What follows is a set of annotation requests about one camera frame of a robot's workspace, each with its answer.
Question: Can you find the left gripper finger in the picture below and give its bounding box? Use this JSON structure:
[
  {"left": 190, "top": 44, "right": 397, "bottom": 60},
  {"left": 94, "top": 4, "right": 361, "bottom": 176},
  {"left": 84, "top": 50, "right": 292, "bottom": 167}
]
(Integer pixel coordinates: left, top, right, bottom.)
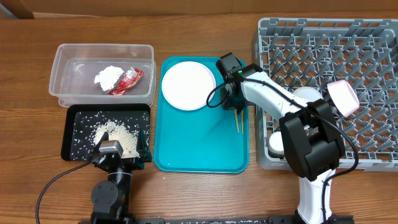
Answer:
[
  {"left": 93, "top": 131, "right": 109, "bottom": 146},
  {"left": 139, "top": 130, "right": 152, "bottom": 162}
]

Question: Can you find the rice pile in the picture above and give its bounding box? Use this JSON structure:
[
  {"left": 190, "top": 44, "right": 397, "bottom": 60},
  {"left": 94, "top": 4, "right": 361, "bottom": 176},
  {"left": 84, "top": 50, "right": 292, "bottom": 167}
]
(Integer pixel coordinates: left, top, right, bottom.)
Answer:
[{"left": 70, "top": 111, "right": 150, "bottom": 161}]

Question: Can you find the wooden chopstick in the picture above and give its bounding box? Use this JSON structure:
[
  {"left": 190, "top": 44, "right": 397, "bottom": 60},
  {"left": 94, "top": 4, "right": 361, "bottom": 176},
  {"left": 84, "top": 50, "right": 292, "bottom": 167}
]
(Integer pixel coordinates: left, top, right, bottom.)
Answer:
[
  {"left": 234, "top": 109, "right": 240, "bottom": 133},
  {"left": 241, "top": 110, "right": 244, "bottom": 135}
]

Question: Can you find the large white plate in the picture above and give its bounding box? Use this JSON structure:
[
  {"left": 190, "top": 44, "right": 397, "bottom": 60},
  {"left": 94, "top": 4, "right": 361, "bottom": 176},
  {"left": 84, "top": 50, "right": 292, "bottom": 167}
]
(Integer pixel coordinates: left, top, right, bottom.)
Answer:
[{"left": 161, "top": 61, "right": 216, "bottom": 111}]

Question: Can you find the red snack wrapper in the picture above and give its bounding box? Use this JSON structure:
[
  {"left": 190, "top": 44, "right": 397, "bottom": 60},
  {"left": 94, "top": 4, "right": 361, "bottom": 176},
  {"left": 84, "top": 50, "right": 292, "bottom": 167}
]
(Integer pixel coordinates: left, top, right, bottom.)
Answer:
[{"left": 108, "top": 67, "right": 144, "bottom": 95}]

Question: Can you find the white tissue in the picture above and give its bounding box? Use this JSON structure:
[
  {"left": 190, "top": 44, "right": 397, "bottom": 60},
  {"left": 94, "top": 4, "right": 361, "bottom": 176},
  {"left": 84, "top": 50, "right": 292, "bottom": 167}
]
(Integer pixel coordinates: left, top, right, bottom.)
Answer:
[{"left": 94, "top": 66, "right": 124, "bottom": 91}]

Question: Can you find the white cup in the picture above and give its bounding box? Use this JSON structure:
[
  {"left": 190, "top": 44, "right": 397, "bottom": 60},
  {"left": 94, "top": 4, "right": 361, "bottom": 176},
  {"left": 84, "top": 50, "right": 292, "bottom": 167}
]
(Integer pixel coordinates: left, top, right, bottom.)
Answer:
[{"left": 268, "top": 131, "right": 284, "bottom": 158}]

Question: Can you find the grey bowl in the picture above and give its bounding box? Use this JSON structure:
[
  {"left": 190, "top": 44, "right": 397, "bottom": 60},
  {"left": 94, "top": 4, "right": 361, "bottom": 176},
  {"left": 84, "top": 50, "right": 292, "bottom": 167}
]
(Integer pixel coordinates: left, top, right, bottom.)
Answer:
[{"left": 293, "top": 86, "right": 323, "bottom": 102}]

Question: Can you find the pink bowl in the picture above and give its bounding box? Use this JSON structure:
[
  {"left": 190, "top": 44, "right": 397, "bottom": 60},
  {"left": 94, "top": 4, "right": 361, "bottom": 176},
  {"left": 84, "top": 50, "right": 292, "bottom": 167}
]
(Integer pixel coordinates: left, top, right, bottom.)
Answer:
[{"left": 327, "top": 80, "right": 360, "bottom": 117}]

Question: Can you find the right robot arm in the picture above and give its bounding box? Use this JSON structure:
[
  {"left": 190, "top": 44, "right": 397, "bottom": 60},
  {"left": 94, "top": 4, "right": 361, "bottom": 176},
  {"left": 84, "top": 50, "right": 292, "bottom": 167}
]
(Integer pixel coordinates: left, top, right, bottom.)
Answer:
[{"left": 216, "top": 62, "right": 344, "bottom": 223}]

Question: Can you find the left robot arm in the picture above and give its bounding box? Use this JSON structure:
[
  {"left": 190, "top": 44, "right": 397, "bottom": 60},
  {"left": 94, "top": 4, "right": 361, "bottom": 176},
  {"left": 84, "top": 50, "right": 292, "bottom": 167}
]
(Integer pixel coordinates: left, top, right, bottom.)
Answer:
[{"left": 90, "top": 130, "right": 152, "bottom": 224}]

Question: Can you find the grey dishwasher rack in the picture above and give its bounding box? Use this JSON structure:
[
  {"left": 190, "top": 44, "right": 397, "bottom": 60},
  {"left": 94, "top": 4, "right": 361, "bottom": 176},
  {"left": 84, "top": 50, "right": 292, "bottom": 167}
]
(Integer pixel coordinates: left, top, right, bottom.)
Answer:
[{"left": 252, "top": 17, "right": 397, "bottom": 172}]

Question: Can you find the black plastic tray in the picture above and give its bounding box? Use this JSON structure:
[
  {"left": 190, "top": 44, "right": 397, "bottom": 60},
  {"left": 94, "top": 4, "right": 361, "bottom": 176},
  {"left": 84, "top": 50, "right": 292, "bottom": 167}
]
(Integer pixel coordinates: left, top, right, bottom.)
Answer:
[{"left": 61, "top": 103, "right": 150, "bottom": 161}]

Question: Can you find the teal serving tray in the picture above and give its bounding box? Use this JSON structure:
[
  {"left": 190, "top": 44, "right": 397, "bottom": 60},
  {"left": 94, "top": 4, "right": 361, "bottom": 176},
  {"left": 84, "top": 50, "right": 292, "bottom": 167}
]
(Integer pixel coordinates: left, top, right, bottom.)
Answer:
[{"left": 153, "top": 55, "right": 250, "bottom": 174}]

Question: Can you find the clear plastic bin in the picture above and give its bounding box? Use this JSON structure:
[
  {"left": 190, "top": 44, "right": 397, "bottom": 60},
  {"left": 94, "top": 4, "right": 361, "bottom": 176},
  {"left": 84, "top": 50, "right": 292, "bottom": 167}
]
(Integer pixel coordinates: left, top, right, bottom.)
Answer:
[{"left": 49, "top": 44, "right": 156, "bottom": 107}]

